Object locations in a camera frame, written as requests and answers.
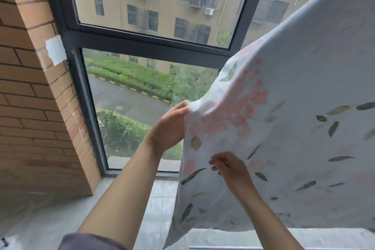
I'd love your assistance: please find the person's right hand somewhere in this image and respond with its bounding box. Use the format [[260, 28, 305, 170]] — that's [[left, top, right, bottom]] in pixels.
[[208, 152, 255, 198]]

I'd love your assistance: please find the person's left hand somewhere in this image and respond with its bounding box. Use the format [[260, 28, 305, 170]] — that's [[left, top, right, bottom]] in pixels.
[[148, 100, 191, 154]]

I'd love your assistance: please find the white metal drying rack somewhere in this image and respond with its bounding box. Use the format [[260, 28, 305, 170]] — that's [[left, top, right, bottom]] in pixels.
[[189, 245, 264, 250]]

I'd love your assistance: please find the floral light blue bedsheet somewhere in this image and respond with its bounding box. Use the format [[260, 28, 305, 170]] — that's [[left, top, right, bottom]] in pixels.
[[162, 0, 375, 249]]

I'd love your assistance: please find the person's right forearm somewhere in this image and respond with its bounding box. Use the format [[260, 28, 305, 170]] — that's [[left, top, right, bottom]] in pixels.
[[236, 185, 305, 250]]

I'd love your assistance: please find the person's left forearm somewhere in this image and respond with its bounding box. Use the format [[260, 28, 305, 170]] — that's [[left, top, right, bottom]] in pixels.
[[77, 138, 163, 250]]

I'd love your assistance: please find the person's dark left sleeve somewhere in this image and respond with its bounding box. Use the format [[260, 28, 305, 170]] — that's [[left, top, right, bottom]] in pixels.
[[57, 232, 127, 250]]

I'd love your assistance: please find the white crumpled floor item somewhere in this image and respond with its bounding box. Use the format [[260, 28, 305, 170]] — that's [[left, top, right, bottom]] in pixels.
[[0, 234, 23, 250]]

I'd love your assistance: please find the black metal window frame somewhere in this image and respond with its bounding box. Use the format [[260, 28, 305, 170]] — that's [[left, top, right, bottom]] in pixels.
[[39, 0, 273, 177]]

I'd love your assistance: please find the white paper sheet on wall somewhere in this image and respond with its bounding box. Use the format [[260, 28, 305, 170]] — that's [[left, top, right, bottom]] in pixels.
[[45, 35, 68, 67]]

